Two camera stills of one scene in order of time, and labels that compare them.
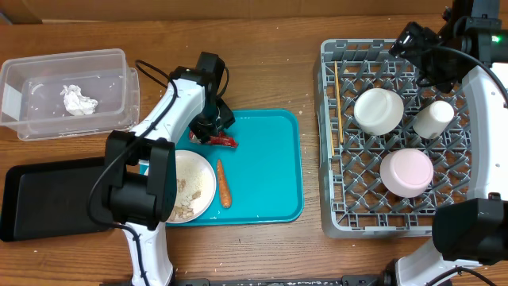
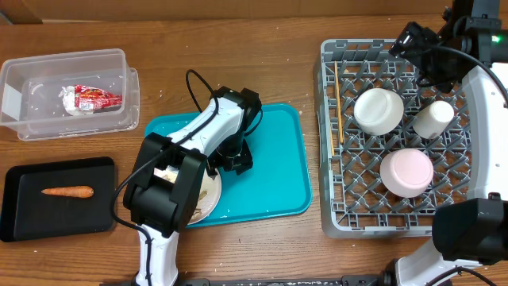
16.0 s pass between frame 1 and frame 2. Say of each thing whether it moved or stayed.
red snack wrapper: moved
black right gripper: stayed
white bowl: stayed
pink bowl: stayed
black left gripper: moved
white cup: stayed
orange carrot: moved
